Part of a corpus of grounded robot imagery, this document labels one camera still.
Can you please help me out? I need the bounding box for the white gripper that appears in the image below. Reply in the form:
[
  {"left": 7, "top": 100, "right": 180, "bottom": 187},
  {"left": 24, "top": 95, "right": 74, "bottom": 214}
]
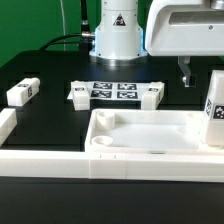
[{"left": 145, "top": 0, "right": 224, "bottom": 88}]

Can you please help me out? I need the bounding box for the white desk top tray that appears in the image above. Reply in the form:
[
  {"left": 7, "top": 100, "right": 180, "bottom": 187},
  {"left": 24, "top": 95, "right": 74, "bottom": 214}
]
[{"left": 85, "top": 109, "right": 224, "bottom": 154}]

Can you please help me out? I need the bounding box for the fiducial marker sheet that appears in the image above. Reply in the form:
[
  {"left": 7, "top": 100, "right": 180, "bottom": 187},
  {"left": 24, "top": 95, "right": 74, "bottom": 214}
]
[{"left": 67, "top": 81, "right": 158, "bottom": 101}]

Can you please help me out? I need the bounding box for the white front fence bar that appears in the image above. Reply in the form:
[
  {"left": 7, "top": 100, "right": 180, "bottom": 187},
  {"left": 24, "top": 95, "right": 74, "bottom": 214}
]
[{"left": 0, "top": 150, "right": 224, "bottom": 183}]

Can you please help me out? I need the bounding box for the white left fence block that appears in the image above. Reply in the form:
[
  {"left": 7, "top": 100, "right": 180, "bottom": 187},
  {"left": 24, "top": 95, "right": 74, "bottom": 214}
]
[{"left": 0, "top": 108, "right": 17, "bottom": 147}]

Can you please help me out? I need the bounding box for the black cable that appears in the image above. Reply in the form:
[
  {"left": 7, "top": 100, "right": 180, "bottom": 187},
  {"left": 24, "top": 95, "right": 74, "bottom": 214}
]
[{"left": 39, "top": 0, "right": 98, "bottom": 52}]

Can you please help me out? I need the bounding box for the white thin cable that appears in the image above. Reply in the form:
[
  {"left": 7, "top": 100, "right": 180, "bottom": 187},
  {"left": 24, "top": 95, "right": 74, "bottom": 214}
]
[{"left": 59, "top": 0, "right": 67, "bottom": 52}]

